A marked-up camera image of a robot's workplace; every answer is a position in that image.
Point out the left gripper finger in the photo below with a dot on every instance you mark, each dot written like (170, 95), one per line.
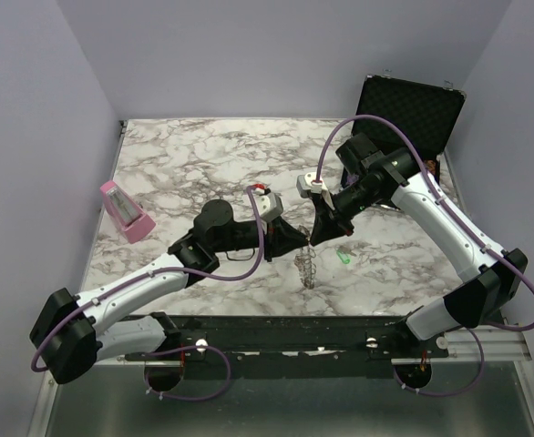
(278, 248)
(283, 230)

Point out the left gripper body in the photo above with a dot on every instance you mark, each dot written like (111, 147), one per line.
(246, 236)

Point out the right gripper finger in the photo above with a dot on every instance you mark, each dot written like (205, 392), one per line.
(325, 229)
(321, 209)

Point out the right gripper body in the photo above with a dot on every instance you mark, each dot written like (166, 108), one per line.
(354, 198)

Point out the metal key ring disc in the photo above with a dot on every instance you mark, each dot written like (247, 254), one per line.
(304, 262)

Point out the green tagged key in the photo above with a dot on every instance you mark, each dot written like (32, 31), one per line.
(344, 257)

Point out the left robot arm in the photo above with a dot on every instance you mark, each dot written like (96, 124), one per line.
(73, 332)

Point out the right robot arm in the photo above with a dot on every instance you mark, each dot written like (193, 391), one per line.
(488, 272)

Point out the black poker chip case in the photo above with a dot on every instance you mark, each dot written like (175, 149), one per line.
(426, 114)

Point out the pink metronome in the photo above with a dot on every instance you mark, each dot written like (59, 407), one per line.
(129, 218)

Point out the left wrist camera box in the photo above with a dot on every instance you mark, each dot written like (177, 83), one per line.
(270, 207)

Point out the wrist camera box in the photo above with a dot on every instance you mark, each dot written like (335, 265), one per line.
(270, 207)
(309, 187)

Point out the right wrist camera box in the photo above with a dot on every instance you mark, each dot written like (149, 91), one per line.
(309, 187)

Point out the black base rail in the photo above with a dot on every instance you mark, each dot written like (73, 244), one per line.
(269, 348)

